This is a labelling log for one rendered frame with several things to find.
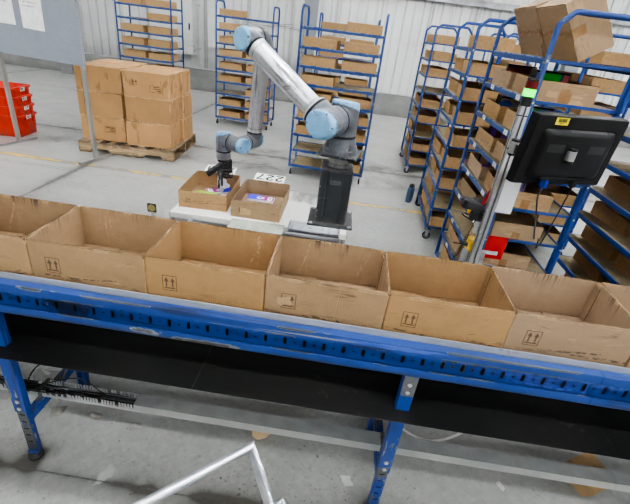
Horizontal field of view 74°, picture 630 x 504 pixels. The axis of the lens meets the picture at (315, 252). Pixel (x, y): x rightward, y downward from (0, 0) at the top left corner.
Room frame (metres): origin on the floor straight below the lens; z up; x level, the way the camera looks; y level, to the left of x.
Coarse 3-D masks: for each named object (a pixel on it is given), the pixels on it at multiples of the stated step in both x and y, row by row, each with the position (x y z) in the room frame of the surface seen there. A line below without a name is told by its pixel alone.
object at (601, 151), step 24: (552, 120) 1.79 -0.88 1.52; (576, 120) 1.82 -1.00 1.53; (600, 120) 1.86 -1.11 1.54; (624, 120) 1.92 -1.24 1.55; (528, 144) 1.78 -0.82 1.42; (552, 144) 1.79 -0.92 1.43; (576, 144) 1.82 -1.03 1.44; (600, 144) 1.86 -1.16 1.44; (528, 168) 1.79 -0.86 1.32; (552, 168) 1.81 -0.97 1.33; (576, 168) 1.85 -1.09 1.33; (600, 168) 1.92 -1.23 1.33
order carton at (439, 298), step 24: (408, 264) 1.38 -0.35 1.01; (432, 264) 1.37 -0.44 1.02; (456, 264) 1.37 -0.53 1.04; (480, 264) 1.37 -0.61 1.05; (408, 288) 1.37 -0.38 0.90; (432, 288) 1.37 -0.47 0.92; (456, 288) 1.37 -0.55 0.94; (480, 288) 1.36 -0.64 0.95; (408, 312) 1.09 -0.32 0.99; (432, 312) 1.08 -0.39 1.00; (456, 312) 1.08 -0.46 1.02; (480, 312) 1.08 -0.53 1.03; (504, 312) 1.08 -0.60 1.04; (432, 336) 1.09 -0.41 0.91; (456, 336) 1.08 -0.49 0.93; (480, 336) 1.08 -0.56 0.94; (504, 336) 1.08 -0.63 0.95
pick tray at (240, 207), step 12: (252, 180) 2.54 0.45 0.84; (240, 192) 2.37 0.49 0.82; (252, 192) 2.53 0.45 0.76; (264, 192) 2.53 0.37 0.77; (276, 192) 2.53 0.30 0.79; (288, 192) 2.46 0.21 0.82; (240, 204) 2.16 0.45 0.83; (252, 204) 2.15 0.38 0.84; (264, 204) 2.15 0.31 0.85; (276, 204) 2.39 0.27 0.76; (240, 216) 2.16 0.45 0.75; (252, 216) 2.16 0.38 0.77; (264, 216) 2.15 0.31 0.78; (276, 216) 2.15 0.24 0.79
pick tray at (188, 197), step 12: (192, 180) 2.46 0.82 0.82; (204, 180) 2.58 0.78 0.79; (216, 180) 2.58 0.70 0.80; (228, 180) 2.58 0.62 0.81; (180, 192) 2.20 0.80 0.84; (192, 192) 2.20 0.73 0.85; (180, 204) 2.20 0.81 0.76; (192, 204) 2.20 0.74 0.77; (204, 204) 2.20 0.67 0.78; (216, 204) 2.20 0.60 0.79; (228, 204) 2.24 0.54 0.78
